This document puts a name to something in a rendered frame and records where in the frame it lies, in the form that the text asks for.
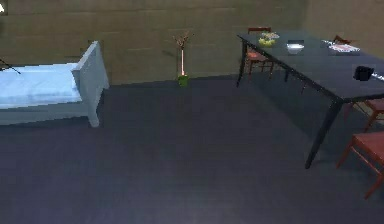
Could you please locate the bare plant in green pot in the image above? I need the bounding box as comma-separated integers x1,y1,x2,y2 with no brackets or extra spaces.
172,31,195,88

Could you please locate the yellow bowl of fruit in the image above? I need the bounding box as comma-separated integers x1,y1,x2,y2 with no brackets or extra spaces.
258,31,280,48

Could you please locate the white bowl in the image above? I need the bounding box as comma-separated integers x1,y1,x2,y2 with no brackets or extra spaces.
286,43,305,56

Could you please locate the black dining table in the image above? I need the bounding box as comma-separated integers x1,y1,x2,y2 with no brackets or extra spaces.
235,30,384,170

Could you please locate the pale blue bed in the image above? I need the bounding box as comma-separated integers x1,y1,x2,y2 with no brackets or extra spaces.
0,40,111,129

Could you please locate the white red printed paper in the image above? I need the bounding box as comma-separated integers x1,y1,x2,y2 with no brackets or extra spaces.
321,39,362,54

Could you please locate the black mug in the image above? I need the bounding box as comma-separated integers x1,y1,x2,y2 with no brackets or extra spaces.
353,65,376,82

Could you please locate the thin black rod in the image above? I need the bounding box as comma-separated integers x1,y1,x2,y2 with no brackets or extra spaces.
0,58,22,75

